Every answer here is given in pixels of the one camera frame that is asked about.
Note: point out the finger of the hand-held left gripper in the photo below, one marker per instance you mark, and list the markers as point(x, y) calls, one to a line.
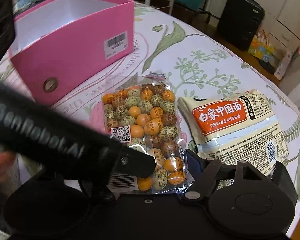
point(140, 166)

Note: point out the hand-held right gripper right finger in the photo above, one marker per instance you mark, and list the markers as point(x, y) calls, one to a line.
point(196, 165)

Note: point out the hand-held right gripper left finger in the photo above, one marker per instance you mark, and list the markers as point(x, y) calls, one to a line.
point(97, 192)

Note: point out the clear bag of coated peanuts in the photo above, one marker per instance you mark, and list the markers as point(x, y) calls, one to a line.
point(142, 120)

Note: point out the cream instant noodle packet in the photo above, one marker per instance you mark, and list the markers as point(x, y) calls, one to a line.
point(235, 130)

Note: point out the pink cardboard box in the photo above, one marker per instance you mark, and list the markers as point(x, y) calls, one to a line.
point(72, 55)

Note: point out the person's left hand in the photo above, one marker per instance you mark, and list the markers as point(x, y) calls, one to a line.
point(1, 167)

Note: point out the white patterned bag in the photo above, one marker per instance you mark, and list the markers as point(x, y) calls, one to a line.
point(283, 66)

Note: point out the colourful gift bag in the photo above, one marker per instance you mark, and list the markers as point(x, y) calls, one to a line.
point(261, 46)

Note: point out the black suitcase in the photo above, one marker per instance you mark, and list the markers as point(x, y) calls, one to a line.
point(240, 20)

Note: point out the white wardrobe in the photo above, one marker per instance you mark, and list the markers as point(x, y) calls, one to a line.
point(285, 10)

